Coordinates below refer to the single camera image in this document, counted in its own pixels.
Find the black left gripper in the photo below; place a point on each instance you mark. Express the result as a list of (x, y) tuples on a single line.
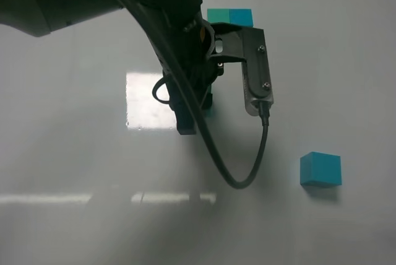
[(188, 37)]

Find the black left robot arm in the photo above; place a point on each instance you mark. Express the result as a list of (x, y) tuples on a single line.
[(42, 17)]

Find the green template cube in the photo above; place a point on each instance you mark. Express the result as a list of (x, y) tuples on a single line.
[(218, 15)]

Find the blue template cube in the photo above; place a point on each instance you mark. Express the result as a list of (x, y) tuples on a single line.
[(241, 17)]

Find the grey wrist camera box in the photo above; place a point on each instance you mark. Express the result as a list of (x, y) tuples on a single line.
[(246, 45)]

